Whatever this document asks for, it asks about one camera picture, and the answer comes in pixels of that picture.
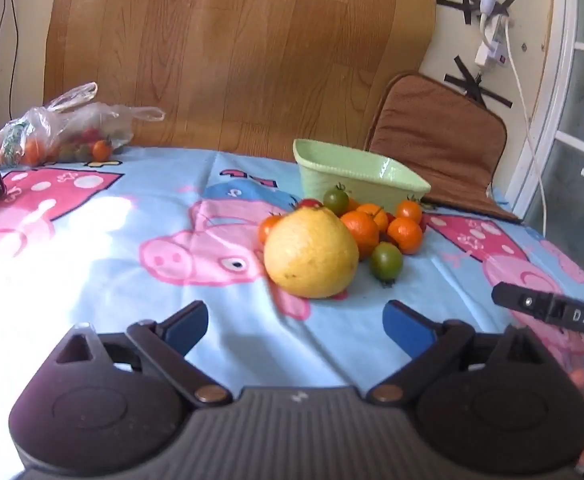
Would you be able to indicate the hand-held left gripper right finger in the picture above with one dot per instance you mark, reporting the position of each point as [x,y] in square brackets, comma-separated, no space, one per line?
[406,327]

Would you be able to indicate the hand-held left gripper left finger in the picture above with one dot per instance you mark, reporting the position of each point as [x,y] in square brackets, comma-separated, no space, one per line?
[188,327]

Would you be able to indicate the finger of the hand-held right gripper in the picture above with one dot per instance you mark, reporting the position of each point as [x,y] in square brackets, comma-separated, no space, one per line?
[522,301]

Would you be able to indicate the green tomato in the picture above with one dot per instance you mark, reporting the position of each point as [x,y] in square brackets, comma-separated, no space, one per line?
[386,260]
[336,200]

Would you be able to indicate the orange mandarin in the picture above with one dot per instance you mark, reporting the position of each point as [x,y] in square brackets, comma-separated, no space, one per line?
[362,230]

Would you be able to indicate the large yellow pomelo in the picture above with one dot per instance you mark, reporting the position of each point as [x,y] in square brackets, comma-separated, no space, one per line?
[312,255]

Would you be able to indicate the green ceramic bowl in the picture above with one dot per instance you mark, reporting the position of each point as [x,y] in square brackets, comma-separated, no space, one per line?
[357,172]

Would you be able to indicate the cartoon pig printed blanket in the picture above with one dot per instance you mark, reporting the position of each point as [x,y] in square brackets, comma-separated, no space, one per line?
[122,260]

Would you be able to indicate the orange cherry tomato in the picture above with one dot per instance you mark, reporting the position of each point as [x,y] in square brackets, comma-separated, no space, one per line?
[409,211]
[269,229]

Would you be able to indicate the red cherry tomato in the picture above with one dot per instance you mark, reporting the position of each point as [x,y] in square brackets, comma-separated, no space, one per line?
[310,203]

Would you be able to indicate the brown seat cushion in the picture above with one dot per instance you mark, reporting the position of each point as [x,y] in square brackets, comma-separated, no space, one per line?
[437,135]

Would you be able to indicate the white frosted glass door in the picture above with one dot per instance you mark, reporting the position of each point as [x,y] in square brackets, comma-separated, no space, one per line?
[572,110]

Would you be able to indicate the black tape cross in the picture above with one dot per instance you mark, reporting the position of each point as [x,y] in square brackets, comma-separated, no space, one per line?
[464,5]
[472,85]

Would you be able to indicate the clear plastic bag of tomatoes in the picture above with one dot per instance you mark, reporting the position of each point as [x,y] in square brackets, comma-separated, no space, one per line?
[47,127]

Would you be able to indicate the white power strip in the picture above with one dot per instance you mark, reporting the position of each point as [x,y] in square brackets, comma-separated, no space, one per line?
[492,42]

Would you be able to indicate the wood pattern vinyl sheet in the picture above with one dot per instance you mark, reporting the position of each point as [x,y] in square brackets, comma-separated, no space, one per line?
[222,60]

